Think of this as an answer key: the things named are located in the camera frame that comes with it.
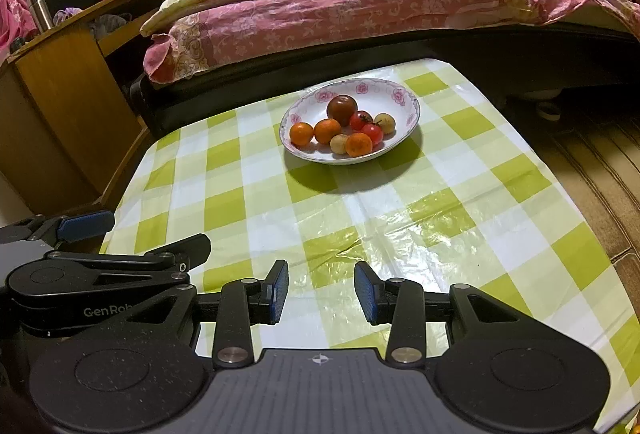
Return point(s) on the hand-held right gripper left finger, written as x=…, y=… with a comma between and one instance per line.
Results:
x=280, y=290

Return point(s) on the purple cloth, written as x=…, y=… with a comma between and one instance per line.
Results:
x=67, y=17

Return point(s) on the dark brown tomato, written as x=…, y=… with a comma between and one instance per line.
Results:
x=342, y=109

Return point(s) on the black bed frame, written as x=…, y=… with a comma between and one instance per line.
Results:
x=225, y=88

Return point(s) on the wooden cabinet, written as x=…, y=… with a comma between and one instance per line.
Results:
x=65, y=103

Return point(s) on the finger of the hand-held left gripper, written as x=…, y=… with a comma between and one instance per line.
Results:
x=85, y=225
x=192, y=249

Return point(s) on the small orange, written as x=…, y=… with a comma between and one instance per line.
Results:
x=327, y=131
x=301, y=134
x=358, y=145

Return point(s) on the tan longan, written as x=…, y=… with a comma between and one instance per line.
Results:
x=386, y=122
x=340, y=144

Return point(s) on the grey cloth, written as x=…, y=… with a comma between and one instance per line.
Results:
x=112, y=26

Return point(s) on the red cherry tomato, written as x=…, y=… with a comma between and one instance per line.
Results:
x=360, y=120
x=373, y=133

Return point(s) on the white floral plate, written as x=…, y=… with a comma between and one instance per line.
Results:
x=312, y=109

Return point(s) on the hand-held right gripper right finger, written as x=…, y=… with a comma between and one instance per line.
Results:
x=366, y=294

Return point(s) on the pink floral bedsheet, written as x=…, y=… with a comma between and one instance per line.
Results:
x=325, y=18

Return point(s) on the steel thermos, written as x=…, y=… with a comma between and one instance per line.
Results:
x=40, y=11

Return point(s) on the grey slipper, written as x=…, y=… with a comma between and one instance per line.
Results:
x=548, y=109

